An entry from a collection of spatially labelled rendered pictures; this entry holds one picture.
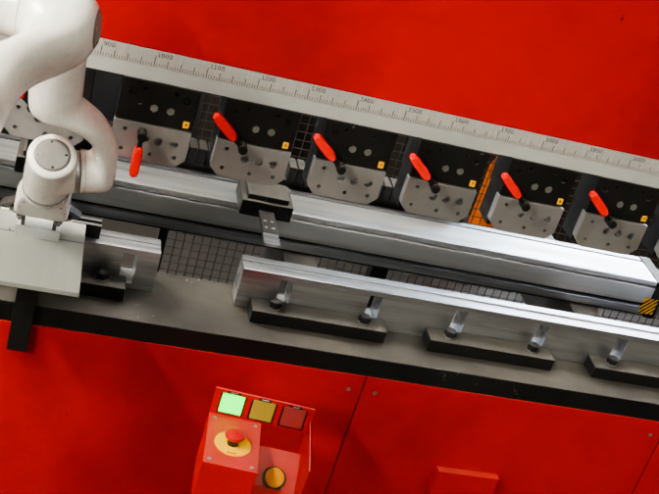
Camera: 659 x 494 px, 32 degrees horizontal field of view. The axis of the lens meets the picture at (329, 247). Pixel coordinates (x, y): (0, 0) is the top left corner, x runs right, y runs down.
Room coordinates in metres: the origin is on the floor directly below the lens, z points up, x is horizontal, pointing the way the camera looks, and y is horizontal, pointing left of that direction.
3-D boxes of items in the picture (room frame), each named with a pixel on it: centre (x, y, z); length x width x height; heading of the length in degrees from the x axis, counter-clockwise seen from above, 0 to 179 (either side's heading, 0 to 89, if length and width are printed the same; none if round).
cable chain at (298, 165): (2.62, -0.05, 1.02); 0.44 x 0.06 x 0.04; 106
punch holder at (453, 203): (2.24, -0.17, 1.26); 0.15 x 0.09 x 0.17; 106
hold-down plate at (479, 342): (2.25, -0.41, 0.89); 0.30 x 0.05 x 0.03; 106
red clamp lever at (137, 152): (2.00, 0.41, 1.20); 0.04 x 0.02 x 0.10; 16
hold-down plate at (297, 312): (2.14, -0.02, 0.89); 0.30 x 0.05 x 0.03; 106
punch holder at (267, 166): (2.13, 0.21, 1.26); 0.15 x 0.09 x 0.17; 106
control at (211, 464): (1.80, 0.02, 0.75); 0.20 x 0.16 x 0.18; 99
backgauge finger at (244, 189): (2.32, 0.15, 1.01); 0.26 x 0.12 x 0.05; 16
